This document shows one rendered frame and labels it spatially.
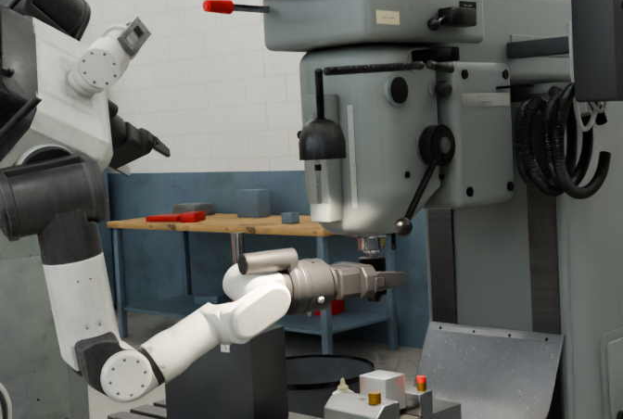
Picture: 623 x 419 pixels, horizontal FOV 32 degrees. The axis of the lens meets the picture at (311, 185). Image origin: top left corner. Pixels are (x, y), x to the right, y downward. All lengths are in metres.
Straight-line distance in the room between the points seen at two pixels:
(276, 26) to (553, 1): 0.62
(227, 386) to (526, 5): 0.93
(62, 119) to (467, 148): 0.70
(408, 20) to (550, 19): 0.47
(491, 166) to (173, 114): 6.93
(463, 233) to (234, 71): 6.12
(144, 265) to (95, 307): 7.59
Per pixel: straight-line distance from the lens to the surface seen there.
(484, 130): 1.93
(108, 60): 1.66
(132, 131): 2.24
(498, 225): 2.15
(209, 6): 1.74
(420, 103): 1.82
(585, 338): 2.13
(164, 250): 8.97
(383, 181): 1.75
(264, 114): 7.99
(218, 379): 2.12
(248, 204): 7.69
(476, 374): 2.18
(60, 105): 1.70
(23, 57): 1.72
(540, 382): 2.10
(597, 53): 1.84
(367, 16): 1.70
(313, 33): 1.77
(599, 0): 1.84
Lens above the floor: 1.49
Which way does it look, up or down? 3 degrees down
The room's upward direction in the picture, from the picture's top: 3 degrees counter-clockwise
